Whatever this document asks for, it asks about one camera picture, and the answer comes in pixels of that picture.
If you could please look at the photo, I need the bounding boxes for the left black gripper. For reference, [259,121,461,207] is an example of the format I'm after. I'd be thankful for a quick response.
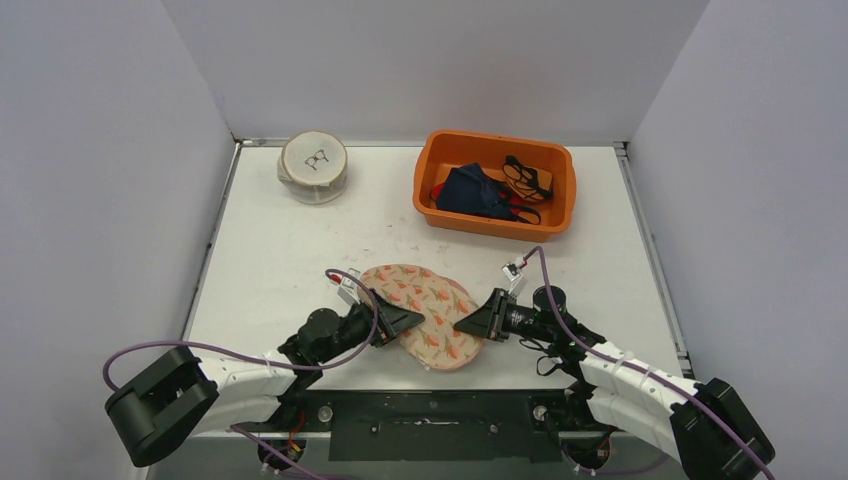
[317,289,424,365]

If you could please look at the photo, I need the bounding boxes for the floral mesh laundry bag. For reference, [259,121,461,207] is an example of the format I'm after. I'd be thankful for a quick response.
[360,264,483,371]

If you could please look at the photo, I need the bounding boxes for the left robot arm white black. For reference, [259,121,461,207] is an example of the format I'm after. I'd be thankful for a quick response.
[105,290,425,467]

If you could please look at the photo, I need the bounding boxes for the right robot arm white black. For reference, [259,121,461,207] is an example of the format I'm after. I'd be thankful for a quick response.
[454,286,775,479]

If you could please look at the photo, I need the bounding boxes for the round white mesh laundry bag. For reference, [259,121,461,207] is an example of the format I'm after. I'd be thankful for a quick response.
[277,131,348,205]

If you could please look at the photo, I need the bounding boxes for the navy blue garment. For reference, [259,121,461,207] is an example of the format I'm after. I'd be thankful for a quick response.
[431,163,516,221]

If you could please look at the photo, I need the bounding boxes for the orange plastic bin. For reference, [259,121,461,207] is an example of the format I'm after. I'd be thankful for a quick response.
[412,130,577,242]

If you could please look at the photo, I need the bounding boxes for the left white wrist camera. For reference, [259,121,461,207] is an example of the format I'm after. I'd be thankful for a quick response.
[336,268,361,306]

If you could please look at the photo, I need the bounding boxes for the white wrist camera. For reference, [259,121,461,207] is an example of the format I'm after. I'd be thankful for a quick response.
[502,258,526,297]
[336,268,361,306]

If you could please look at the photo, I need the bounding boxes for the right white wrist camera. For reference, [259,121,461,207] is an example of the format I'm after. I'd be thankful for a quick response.
[502,258,526,297]

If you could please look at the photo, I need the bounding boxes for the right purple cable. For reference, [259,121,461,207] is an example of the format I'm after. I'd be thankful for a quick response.
[520,246,776,480]

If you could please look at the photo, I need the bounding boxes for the purple cable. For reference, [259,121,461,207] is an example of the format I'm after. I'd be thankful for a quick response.
[520,246,776,480]
[101,268,380,393]

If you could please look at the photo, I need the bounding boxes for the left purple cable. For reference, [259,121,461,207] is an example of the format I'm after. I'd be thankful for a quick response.
[101,268,380,393]

